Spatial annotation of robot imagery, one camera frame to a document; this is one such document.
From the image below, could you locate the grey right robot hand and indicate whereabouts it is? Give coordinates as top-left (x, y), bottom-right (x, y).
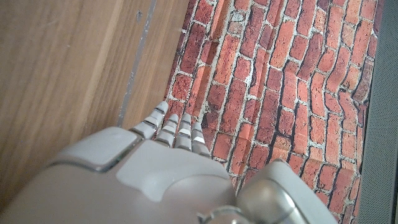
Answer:
top-left (0, 101), bottom-right (338, 224)

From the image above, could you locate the dark perforated wall panel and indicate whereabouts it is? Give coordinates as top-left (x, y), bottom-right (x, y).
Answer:
top-left (357, 0), bottom-right (398, 224)

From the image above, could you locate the red brick print backdrop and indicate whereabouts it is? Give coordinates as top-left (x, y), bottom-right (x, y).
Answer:
top-left (163, 0), bottom-right (386, 224)

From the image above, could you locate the grey tape outline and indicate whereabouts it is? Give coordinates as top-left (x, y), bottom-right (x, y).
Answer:
top-left (116, 0), bottom-right (158, 128)

